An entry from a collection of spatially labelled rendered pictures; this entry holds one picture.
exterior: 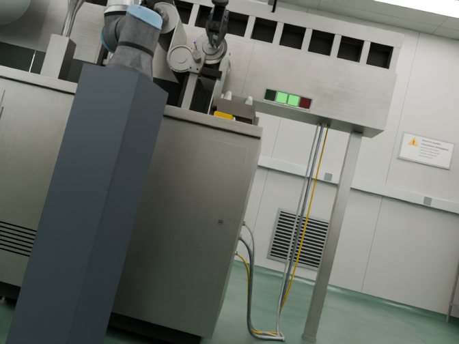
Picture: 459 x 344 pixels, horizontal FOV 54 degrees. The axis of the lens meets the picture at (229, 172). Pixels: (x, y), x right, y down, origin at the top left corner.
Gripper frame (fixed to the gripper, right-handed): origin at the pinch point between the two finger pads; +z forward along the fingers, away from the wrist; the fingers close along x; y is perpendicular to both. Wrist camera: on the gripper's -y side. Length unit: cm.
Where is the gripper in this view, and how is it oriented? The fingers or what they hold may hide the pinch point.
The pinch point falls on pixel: (214, 45)
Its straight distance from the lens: 202.8
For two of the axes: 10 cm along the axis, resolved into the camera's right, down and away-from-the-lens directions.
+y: 2.2, -6.9, 6.9
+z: -1.1, 6.9, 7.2
